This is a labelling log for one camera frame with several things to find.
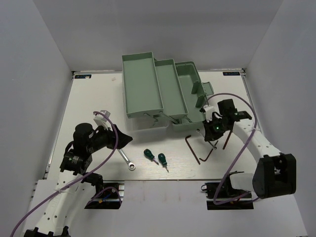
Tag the left dark hex key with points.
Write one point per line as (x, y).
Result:
(191, 149)

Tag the right dark hex key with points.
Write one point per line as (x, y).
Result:
(227, 139)

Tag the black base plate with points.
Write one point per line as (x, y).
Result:
(110, 197)
(242, 199)

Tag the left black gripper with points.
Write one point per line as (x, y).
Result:
(124, 138)

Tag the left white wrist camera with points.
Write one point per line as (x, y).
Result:
(100, 120)

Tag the green stubby screwdriver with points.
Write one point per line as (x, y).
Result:
(163, 161)
(149, 155)

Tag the green toolbox with clear lid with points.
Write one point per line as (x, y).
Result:
(159, 93)

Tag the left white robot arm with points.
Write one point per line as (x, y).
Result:
(75, 185)

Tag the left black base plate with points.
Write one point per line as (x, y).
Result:
(110, 197)

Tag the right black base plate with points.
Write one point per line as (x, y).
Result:
(242, 199)

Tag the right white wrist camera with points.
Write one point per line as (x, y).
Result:
(208, 111)

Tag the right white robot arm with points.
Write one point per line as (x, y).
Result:
(275, 173)

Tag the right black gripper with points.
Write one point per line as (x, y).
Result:
(210, 135)

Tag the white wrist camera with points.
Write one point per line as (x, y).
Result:
(100, 120)
(208, 111)

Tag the large silver ratchet wrench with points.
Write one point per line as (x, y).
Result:
(131, 166)

